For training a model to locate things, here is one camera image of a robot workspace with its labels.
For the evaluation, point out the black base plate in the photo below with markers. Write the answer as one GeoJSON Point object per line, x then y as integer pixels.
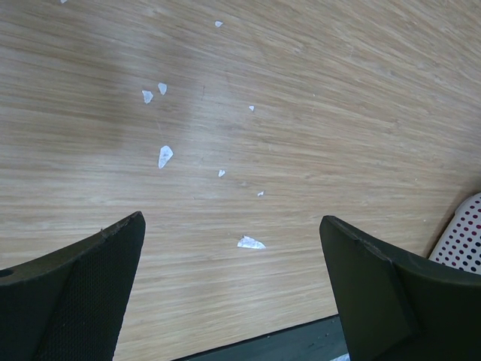
{"type": "Point", "coordinates": [317, 340]}

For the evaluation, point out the white laundry basket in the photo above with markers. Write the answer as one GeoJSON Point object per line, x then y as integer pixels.
{"type": "Point", "coordinates": [459, 245]}

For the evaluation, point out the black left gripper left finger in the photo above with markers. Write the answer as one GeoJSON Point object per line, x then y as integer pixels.
{"type": "Point", "coordinates": [70, 304]}

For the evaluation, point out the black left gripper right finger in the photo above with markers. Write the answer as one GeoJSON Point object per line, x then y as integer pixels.
{"type": "Point", "coordinates": [395, 305]}

